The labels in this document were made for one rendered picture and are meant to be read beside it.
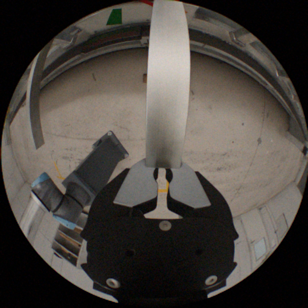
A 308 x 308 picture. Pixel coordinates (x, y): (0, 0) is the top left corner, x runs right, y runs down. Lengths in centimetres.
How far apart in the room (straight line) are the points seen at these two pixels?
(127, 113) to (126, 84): 26
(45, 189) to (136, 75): 99
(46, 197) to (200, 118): 121
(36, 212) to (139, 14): 75
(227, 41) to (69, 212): 91
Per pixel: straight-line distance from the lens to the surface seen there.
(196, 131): 104
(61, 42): 41
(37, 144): 25
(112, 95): 102
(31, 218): 61
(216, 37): 36
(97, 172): 77
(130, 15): 31
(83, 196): 69
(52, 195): 61
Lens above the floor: 94
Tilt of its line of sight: 61 degrees down
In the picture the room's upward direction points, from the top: 175 degrees counter-clockwise
